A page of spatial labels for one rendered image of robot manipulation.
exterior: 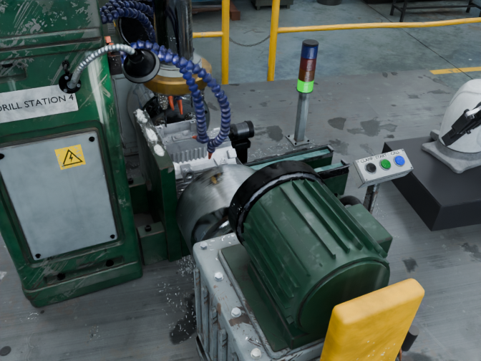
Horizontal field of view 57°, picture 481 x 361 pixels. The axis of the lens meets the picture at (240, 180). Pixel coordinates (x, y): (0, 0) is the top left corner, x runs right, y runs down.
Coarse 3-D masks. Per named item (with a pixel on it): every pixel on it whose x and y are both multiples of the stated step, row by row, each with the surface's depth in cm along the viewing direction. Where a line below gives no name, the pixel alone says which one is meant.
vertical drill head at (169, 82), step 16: (160, 0) 98; (176, 0) 98; (160, 16) 101; (176, 16) 100; (160, 32) 103; (176, 32) 102; (192, 32) 106; (176, 48) 105; (192, 48) 108; (160, 64) 108; (208, 64) 114; (160, 80) 106; (176, 80) 106; (160, 96) 110
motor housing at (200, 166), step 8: (208, 136) 129; (224, 144) 128; (216, 152) 127; (224, 152) 128; (200, 160) 125; (208, 160) 126; (232, 160) 128; (176, 168) 123; (200, 168) 124; (208, 168) 124; (176, 176) 123; (176, 184) 123; (184, 184) 124
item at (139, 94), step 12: (132, 84) 154; (132, 96) 148; (144, 96) 142; (132, 108) 146; (144, 108) 139; (156, 108) 140; (168, 108) 142; (192, 108) 145; (132, 120) 148; (156, 120) 142; (168, 120) 144; (180, 120) 146
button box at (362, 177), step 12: (372, 156) 128; (384, 156) 129; (396, 156) 129; (360, 168) 125; (384, 168) 127; (396, 168) 128; (408, 168) 129; (360, 180) 126; (372, 180) 125; (384, 180) 130
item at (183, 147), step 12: (192, 120) 128; (168, 132) 128; (180, 132) 129; (168, 144) 119; (180, 144) 120; (192, 144) 122; (204, 144) 123; (180, 156) 123; (192, 156) 124; (204, 156) 125
